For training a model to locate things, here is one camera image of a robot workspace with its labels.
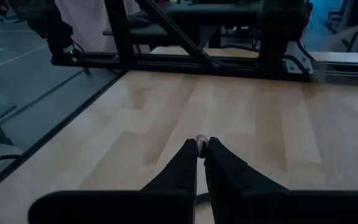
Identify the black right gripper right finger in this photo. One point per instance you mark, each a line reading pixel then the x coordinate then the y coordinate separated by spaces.
pixel 228 174

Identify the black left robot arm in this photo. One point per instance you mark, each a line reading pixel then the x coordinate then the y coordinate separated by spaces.
pixel 278 37

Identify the black metal rig frame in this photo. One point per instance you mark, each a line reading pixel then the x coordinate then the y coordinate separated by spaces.
pixel 166 60

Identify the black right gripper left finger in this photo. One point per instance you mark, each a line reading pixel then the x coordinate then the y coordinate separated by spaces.
pixel 179 174

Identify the black desk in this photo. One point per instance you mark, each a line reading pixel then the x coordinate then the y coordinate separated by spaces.
pixel 213 14

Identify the black device with green light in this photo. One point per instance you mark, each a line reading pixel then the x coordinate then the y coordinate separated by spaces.
pixel 54 31

